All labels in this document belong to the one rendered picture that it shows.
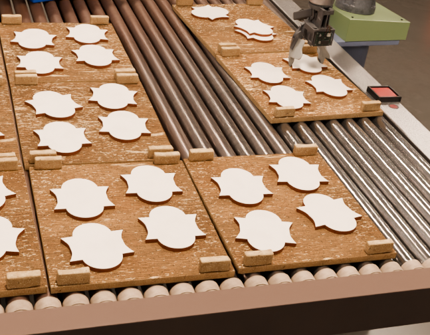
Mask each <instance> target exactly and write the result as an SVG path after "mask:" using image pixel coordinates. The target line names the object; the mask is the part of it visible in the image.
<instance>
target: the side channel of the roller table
mask: <svg viewBox="0 0 430 335"><path fill-rule="evenodd" d="M425 322H430V268H423V269H411V270H404V271H392V272H386V273H374V274H367V275H355V276H348V277H336V278H330V279H318V280H306V281H299V282H287V283H280V284H268V285H262V286H250V287H243V288H231V289H224V290H212V291H205V292H194V293H187V294H175V295H168V296H156V297H149V298H137V299H131V300H119V301H112V302H100V303H94V304H81V305H75V306H63V307H56V308H44V309H37V310H26V311H18V312H6V313H0V335H334V334H343V333H349V332H359V331H364V330H374V329H379V328H389V327H394V326H404V325H410V324H419V323H425Z"/></svg>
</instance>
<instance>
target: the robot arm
mask: <svg viewBox="0 0 430 335"><path fill-rule="evenodd" d="M334 1H335V2H334ZM333 4H334V5H335V6H336V7H337V8H339V9H341V10H343V11H347V12H349V13H354V14H359V15H373V14H374V13H375V10H376V0H309V2H308V6H309V7H310V9H301V10H299V11H296V12H294V13H293V19H294V20H299V21H301V22H302V23H301V26H299V27H298V29H297V30H296V31H295V33H294V34H293V36H292V40H291V43H290V50H289V56H288V65H289V66H292V64H293V62H294V59H297V60H300V59H301V58H302V48H303V46H304V44H305V40H303V39H302V38H303V36H304V38H305V39H306V40H307V41H308V42H307V43H308V44H309V45H310V46H313V47H318V50H317V53H318V61H319V63H321V64H323V62H324V59H325V58H330V53H329V52H328V50H327V49H326V46H332V41H333V38H334V33H335V29H334V28H333V27H332V26H330V25H329V20H330V15H333V14H334V10H333V9H332V8H333ZM332 33H333V34H332ZM331 39H332V40H331Z"/></svg>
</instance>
